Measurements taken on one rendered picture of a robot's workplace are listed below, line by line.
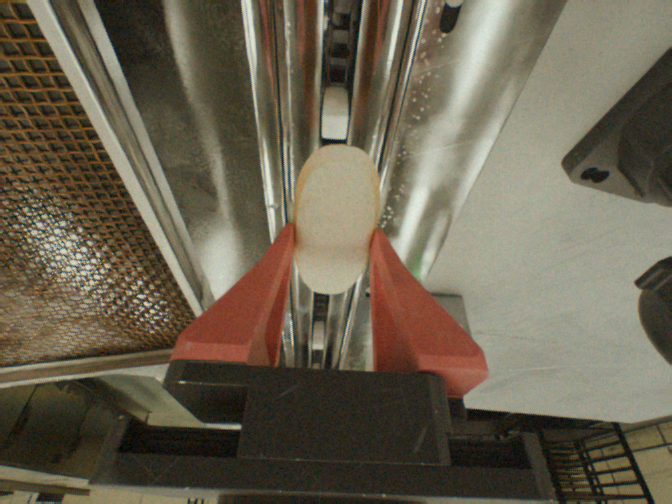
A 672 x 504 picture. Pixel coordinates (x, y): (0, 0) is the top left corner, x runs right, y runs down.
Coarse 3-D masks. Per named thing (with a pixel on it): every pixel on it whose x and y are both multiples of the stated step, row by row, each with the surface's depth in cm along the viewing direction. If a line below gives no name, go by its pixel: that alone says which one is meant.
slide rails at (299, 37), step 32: (288, 0) 14; (320, 0) 14; (384, 0) 14; (288, 32) 15; (320, 32) 15; (384, 32) 15; (288, 64) 16; (320, 64) 16; (384, 64) 16; (288, 96) 18; (352, 96) 18; (384, 96) 18; (288, 128) 19; (352, 128) 19; (384, 128) 19; (288, 160) 21; (288, 192) 23; (352, 288) 32
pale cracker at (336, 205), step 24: (336, 144) 12; (312, 168) 12; (336, 168) 12; (360, 168) 12; (312, 192) 13; (336, 192) 13; (360, 192) 13; (312, 216) 14; (336, 216) 14; (360, 216) 14; (312, 240) 15; (336, 240) 15; (360, 240) 15; (312, 264) 16; (336, 264) 16; (360, 264) 16; (312, 288) 18; (336, 288) 18
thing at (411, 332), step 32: (384, 256) 13; (384, 288) 13; (416, 288) 11; (384, 320) 14; (416, 320) 10; (448, 320) 10; (384, 352) 14; (416, 352) 9; (448, 352) 9; (480, 352) 9; (448, 384) 9
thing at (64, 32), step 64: (0, 0) 11; (64, 0) 11; (64, 64) 13; (64, 128) 15; (128, 128) 15; (64, 192) 17; (0, 320) 25; (128, 320) 28; (192, 320) 29; (0, 384) 31
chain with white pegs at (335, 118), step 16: (336, 0) 15; (352, 0) 15; (352, 16) 16; (336, 32) 16; (352, 32) 16; (352, 48) 17; (336, 64) 17; (336, 80) 18; (336, 96) 18; (336, 112) 17; (336, 128) 17; (320, 304) 37; (320, 320) 40; (320, 336) 39; (320, 352) 48
